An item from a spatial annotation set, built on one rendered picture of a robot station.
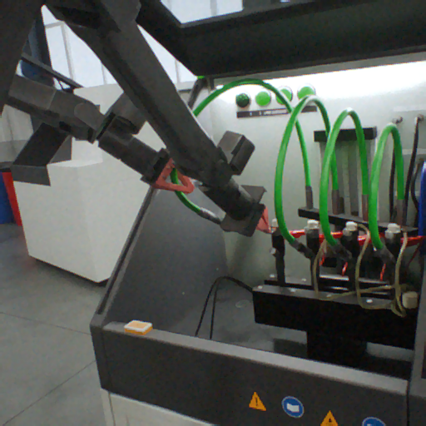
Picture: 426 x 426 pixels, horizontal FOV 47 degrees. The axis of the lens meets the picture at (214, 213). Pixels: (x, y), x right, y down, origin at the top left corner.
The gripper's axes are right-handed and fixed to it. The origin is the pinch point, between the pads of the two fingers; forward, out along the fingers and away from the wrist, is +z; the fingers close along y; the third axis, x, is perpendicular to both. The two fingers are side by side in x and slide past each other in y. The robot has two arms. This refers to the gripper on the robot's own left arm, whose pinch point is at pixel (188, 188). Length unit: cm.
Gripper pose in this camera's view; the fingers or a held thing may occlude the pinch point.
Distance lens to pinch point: 99.2
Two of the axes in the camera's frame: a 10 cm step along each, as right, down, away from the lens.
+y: -2.4, 0.3, 9.7
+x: -5.1, 8.5, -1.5
